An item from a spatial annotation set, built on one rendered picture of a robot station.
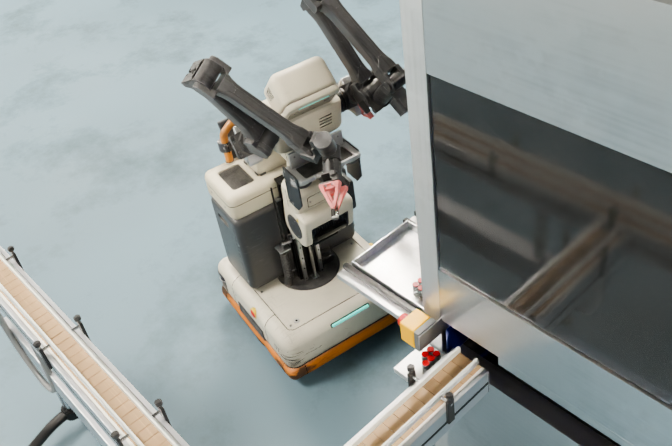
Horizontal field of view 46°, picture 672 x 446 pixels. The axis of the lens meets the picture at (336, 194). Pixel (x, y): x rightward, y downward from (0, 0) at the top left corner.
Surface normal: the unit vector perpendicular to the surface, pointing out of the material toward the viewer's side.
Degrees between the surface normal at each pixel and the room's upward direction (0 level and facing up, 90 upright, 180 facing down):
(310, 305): 0
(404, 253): 0
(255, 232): 90
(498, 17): 90
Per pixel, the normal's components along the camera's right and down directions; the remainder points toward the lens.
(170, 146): -0.12, -0.77
